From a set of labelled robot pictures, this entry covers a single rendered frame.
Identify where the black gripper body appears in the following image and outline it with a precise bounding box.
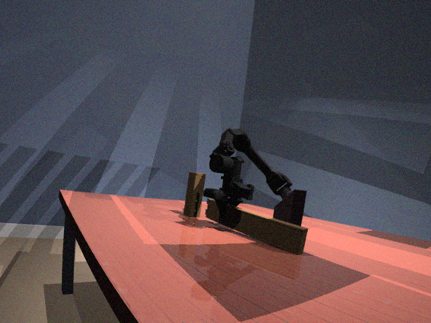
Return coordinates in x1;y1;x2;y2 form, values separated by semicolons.
203;174;253;200

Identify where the brown wooden post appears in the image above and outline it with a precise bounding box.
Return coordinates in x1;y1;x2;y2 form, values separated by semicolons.
183;172;206;217

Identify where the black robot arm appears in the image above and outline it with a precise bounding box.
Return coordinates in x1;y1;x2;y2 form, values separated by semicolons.
209;128;292;199

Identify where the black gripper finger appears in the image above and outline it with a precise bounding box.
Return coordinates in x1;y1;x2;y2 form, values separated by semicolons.
228;198;244;207
214;199;230;219

